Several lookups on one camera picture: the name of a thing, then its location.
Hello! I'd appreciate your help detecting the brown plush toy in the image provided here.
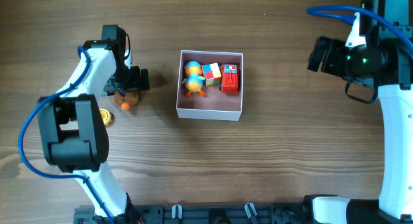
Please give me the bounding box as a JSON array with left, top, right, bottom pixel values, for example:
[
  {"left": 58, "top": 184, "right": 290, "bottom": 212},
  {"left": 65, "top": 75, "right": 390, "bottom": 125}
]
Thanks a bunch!
[{"left": 114, "top": 92, "right": 139, "bottom": 110}]

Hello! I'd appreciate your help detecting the yellow round toy disc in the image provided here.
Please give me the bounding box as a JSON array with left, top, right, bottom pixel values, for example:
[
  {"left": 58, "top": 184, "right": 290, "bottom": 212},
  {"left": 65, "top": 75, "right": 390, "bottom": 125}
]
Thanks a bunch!
[{"left": 99, "top": 108, "right": 114, "bottom": 127}]

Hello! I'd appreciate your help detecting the orange duck toy blue hat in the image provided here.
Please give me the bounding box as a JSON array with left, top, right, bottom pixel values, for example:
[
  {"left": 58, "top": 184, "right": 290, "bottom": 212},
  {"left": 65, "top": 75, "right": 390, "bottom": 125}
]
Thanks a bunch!
[{"left": 181, "top": 61, "right": 206, "bottom": 98}]

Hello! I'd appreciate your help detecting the colourful puzzle cube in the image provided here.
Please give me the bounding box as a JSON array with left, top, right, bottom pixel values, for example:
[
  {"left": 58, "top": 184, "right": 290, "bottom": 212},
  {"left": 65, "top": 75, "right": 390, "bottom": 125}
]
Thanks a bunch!
[{"left": 201, "top": 63, "right": 222, "bottom": 86}]

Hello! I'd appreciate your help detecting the red toy truck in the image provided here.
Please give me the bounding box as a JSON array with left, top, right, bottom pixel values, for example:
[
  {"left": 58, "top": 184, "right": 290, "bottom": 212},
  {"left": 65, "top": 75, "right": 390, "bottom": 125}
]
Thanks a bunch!
[{"left": 221, "top": 64, "right": 239, "bottom": 94}]

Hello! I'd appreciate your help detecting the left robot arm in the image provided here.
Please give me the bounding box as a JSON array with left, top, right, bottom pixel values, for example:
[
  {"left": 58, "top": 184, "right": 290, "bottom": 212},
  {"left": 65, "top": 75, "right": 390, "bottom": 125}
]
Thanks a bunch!
[{"left": 32, "top": 25, "right": 150, "bottom": 223}]

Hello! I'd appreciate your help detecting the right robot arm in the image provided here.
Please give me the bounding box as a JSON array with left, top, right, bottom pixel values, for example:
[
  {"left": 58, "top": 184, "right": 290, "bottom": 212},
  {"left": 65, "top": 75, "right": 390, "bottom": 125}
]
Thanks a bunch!
[{"left": 307, "top": 0, "right": 412, "bottom": 223}]

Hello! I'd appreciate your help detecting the white pink cardboard box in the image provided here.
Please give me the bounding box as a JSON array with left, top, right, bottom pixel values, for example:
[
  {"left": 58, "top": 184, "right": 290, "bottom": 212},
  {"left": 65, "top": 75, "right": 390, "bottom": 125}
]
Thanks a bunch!
[{"left": 176, "top": 50, "right": 243, "bottom": 121}]

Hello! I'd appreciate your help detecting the left blue cable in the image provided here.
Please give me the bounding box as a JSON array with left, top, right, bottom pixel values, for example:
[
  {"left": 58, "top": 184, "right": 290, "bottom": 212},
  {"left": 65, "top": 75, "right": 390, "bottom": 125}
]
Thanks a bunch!
[{"left": 17, "top": 45, "right": 114, "bottom": 224}]

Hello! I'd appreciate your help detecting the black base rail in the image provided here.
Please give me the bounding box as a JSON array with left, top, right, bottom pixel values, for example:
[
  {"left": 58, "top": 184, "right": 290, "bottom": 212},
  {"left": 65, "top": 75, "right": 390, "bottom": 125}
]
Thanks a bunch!
[{"left": 73, "top": 202, "right": 310, "bottom": 224}]

